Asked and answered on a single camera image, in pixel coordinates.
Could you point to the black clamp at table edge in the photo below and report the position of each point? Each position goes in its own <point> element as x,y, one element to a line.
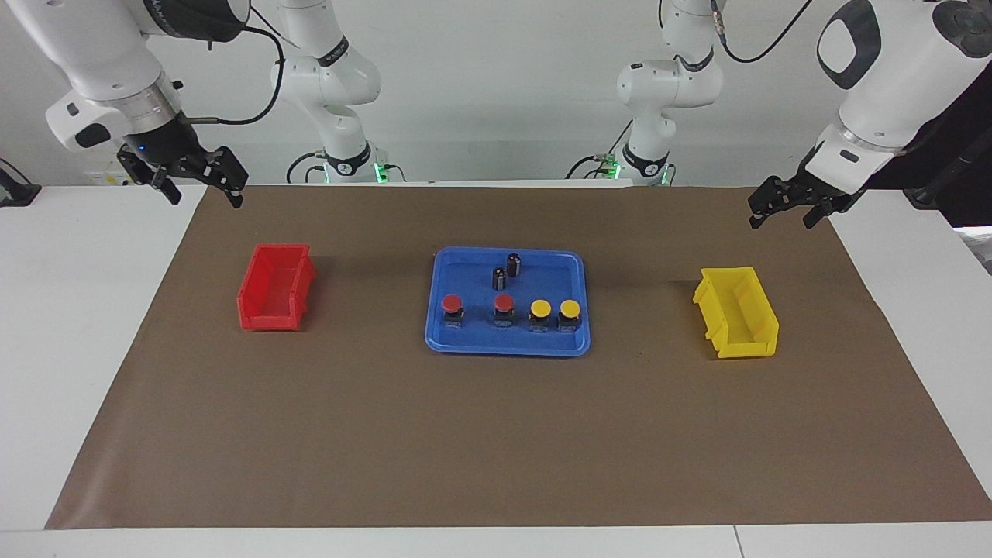
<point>15,190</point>

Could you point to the black background panel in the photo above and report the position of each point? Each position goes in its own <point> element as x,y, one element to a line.
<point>965,155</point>

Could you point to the yellow plastic bin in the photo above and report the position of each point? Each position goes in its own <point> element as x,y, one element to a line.
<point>732,345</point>

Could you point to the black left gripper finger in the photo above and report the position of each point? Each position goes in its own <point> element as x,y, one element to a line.
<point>767,198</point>
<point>820,212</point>

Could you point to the red plastic bin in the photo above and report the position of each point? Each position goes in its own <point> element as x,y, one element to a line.
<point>267,318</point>

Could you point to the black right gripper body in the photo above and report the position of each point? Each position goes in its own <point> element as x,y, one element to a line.
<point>167,147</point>

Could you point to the yellow push button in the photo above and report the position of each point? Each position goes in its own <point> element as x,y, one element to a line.
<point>540,312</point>
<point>570,312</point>

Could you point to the brown paper mat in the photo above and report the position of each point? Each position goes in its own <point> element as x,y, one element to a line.
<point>496,434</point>

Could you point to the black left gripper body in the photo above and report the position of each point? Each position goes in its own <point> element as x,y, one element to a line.
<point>825,182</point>

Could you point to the red push button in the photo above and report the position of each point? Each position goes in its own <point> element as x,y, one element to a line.
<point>452,308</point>
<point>504,308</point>

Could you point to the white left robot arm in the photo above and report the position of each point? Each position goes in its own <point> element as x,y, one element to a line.
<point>891,85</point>

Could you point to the black cylindrical capacitor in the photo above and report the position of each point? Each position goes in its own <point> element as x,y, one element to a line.
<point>499,279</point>
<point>513,265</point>

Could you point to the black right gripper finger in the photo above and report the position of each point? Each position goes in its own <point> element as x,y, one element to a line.
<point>167,186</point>
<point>232,177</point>

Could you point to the white power strip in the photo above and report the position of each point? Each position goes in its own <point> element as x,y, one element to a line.
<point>105,178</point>

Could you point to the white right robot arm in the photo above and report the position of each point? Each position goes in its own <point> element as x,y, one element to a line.
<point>101,62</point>

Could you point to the blue plastic tray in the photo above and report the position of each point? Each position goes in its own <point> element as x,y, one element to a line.
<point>473,333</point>

